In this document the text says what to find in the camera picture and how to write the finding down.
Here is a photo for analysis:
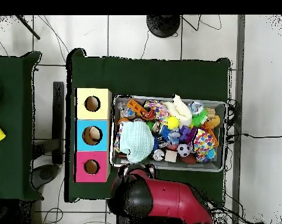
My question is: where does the wooden box with three holes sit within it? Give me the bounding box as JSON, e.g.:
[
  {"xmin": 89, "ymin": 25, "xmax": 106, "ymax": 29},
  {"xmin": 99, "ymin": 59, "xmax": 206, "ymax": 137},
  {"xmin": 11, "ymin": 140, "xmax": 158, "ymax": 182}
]
[{"xmin": 74, "ymin": 87, "xmax": 113, "ymax": 183}]

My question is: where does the shallow clear mesh bin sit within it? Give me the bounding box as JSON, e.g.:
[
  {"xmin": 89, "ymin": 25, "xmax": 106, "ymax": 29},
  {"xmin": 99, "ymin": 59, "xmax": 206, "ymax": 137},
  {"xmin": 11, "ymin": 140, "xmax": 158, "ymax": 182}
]
[{"xmin": 110, "ymin": 94, "xmax": 227, "ymax": 173}]

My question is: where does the orange tiger plush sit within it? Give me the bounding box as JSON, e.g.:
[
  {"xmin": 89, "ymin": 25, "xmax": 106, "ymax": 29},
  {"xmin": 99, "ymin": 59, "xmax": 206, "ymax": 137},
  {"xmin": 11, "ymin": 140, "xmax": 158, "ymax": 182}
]
[{"xmin": 140, "ymin": 108, "xmax": 156, "ymax": 121}]

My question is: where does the mint green knitted cloth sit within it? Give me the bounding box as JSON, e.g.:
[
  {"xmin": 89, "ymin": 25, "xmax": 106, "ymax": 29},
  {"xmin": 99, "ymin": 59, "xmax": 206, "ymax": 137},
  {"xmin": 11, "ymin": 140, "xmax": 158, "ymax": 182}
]
[{"xmin": 119, "ymin": 121, "xmax": 155, "ymax": 163}]

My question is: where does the orange plastic grid tray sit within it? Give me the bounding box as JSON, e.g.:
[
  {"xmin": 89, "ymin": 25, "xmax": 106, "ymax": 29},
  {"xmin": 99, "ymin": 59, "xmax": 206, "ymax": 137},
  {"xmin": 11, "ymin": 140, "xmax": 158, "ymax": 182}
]
[{"xmin": 126, "ymin": 99, "xmax": 147, "ymax": 115}]

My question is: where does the yellow ball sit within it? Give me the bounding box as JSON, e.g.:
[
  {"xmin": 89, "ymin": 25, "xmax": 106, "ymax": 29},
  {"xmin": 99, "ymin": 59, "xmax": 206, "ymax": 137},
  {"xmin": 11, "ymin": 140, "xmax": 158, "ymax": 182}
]
[{"xmin": 165, "ymin": 115, "xmax": 180, "ymax": 130}]

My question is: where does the cream knitted cloth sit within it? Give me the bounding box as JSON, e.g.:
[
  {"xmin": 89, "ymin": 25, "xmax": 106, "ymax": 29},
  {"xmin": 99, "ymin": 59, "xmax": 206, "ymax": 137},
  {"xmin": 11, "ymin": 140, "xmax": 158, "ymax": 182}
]
[{"xmin": 162, "ymin": 94, "xmax": 193, "ymax": 128}]

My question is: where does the black and white soccer ball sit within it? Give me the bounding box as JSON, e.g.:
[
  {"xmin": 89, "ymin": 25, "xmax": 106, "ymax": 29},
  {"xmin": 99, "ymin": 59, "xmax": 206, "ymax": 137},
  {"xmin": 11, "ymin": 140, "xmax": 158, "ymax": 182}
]
[{"xmin": 177, "ymin": 143, "xmax": 191, "ymax": 158}]

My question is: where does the green spiky ball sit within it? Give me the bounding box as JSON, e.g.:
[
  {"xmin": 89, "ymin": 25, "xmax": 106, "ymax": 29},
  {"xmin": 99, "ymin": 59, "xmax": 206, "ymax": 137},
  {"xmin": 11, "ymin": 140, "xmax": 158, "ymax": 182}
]
[{"xmin": 191, "ymin": 108, "xmax": 209, "ymax": 128}]

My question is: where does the tan plush toy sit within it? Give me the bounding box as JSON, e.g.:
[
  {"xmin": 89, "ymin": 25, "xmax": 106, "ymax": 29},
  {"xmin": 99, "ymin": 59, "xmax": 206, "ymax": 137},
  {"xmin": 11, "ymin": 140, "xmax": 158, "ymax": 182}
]
[{"xmin": 207, "ymin": 114, "xmax": 221, "ymax": 129}]

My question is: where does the black upright panel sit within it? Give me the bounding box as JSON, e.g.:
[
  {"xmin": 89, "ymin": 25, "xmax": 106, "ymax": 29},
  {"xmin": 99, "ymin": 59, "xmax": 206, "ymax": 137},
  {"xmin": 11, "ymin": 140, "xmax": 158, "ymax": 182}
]
[{"xmin": 52, "ymin": 81, "xmax": 65, "ymax": 165}]

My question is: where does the black round stand base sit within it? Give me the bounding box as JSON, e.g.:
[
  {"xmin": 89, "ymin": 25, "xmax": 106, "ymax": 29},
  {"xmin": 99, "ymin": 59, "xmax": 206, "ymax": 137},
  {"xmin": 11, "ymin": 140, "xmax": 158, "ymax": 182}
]
[{"xmin": 146, "ymin": 15, "xmax": 181, "ymax": 39}]

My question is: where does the grey rounded stand foot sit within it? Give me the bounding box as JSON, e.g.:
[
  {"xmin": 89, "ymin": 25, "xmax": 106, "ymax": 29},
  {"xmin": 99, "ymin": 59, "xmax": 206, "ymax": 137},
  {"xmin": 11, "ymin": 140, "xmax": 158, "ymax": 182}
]
[{"xmin": 30, "ymin": 163, "xmax": 61, "ymax": 190}]

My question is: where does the dark green side table cloth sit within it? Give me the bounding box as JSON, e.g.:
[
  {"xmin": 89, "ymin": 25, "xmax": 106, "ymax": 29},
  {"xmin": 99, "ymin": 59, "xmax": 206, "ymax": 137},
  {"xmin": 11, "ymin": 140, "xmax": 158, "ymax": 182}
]
[{"xmin": 0, "ymin": 51, "xmax": 43, "ymax": 201}]

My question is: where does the black tripod leg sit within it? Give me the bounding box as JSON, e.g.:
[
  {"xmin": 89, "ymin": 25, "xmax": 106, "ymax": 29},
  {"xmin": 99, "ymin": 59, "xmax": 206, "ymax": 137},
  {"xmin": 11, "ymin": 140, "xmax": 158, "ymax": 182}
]
[{"xmin": 15, "ymin": 15, "xmax": 41, "ymax": 40}]

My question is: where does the black floor cable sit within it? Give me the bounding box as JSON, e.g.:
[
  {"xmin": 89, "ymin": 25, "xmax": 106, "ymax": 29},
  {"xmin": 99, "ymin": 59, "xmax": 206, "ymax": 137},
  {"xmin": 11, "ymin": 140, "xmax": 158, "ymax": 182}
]
[{"xmin": 227, "ymin": 132, "xmax": 282, "ymax": 141}]

